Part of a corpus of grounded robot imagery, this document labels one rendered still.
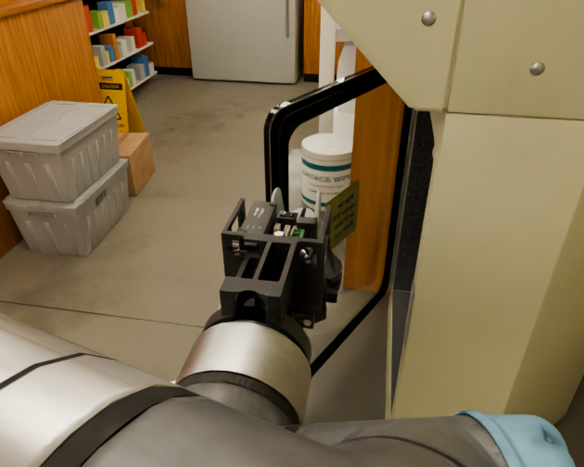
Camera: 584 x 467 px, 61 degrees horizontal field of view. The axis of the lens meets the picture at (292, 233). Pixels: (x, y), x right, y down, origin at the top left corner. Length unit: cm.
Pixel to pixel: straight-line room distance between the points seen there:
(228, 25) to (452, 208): 521
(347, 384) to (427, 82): 51
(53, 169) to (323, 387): 207
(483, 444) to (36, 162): 255
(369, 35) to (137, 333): 204
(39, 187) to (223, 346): 250
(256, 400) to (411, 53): 26
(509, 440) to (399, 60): 27
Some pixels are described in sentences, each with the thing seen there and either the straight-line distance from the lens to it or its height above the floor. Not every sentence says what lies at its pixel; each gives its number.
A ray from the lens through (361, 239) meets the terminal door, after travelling 69.
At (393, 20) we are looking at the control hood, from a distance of 38.
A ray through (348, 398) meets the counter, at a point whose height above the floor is 94.
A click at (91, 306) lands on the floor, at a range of 252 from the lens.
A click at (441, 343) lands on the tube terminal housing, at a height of 118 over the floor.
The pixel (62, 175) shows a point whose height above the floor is 49.
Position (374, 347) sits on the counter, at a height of 94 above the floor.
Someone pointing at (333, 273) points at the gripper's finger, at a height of 129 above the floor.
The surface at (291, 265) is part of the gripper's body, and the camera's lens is 31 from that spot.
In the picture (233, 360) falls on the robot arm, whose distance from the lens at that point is 27.
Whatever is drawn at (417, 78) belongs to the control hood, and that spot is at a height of 143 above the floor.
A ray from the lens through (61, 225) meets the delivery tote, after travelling 279.
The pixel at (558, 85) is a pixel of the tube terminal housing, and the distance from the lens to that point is 40.
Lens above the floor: 153
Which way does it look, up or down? 33 degrees down
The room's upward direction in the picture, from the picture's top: straight up
